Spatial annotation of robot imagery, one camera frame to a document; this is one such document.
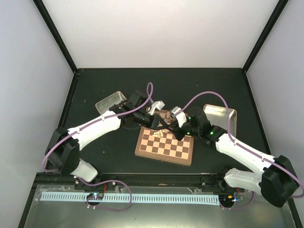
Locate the black frame post right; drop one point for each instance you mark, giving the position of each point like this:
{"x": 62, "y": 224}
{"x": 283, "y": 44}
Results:
{"x": 276, "y": 13}

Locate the wooden chess board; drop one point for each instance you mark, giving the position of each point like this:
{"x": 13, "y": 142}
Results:
{"x": 166, "y": 148}

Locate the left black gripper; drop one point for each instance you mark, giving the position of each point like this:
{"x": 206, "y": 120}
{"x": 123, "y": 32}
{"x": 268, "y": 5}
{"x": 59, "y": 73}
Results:
{"x": 156, "y": 119}

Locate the black frame post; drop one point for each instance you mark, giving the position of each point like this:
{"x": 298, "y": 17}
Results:
{"x": 276, "y": 13}
{"x": 55, "y": 33}

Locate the small circuit board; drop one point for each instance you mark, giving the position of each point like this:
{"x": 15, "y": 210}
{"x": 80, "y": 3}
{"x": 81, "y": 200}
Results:
{"x": 95, "y": 196}

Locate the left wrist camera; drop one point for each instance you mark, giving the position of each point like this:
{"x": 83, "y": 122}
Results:
{"x": 157, "y": 105}

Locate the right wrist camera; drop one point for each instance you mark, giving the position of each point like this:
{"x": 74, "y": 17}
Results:
{"x": 179, "y": 115}

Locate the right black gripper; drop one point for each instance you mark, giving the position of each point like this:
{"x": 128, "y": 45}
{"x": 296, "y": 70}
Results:
{"x": 178, "y": 135}

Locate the light blue slotted cable duct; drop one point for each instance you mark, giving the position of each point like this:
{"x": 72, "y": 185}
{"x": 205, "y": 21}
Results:
{"x": 133, "y": 198}

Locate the pink embossed tin box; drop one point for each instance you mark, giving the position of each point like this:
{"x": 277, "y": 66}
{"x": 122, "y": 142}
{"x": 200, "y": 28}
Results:
{"x": 113, "y": 99}

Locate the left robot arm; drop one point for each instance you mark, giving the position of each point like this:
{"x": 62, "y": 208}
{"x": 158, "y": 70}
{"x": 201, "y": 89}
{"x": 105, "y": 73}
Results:
{"x": 64, "y": 148}

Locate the black frame post left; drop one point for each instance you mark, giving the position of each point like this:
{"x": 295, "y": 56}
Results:
{"x": 55, "y": 33}

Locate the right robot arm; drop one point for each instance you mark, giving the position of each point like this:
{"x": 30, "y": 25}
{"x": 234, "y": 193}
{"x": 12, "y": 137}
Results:
{"x": 272, "y": 177}

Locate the yellow tin box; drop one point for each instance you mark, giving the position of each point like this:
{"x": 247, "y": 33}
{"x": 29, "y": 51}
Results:
{"x": 217, "y": 115}

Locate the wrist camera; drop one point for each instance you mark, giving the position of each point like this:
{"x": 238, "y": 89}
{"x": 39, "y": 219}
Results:
{"x": 179, "y": 115}
{"x": 157, "y": 105}

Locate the pile of light chess pieces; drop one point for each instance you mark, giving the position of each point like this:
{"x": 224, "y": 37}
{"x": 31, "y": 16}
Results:
{"x": 167, "y": 118}

